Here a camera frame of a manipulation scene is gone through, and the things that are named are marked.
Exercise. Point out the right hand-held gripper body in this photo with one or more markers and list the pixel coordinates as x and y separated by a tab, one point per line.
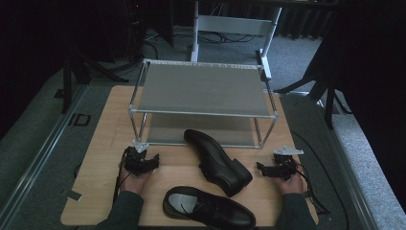
284	166

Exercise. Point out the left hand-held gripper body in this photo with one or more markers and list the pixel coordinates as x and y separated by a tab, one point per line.
135	161

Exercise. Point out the black leather shoe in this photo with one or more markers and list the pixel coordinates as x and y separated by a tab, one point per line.
220	163
210	209

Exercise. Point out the metal frame shoe rack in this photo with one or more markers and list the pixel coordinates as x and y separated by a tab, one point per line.
204	89

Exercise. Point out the person's right hand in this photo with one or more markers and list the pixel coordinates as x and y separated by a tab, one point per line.
292	185

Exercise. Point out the person's left hand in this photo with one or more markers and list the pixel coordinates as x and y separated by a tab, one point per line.
134	183

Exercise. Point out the grey tape strip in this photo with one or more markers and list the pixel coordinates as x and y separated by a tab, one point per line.
74	195

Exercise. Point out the black tripod stand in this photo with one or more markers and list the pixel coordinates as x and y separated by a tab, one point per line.
328	99
67	86

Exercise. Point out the black computer tower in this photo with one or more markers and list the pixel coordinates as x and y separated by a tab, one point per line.
135	28

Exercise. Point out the metal floor rail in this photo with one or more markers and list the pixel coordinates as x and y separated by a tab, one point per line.
35	159
349	179

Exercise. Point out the black rectangular floor bracket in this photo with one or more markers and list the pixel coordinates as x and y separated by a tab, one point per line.
79	119

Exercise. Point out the white metal stand frame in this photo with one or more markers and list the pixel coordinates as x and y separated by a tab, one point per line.
234	25

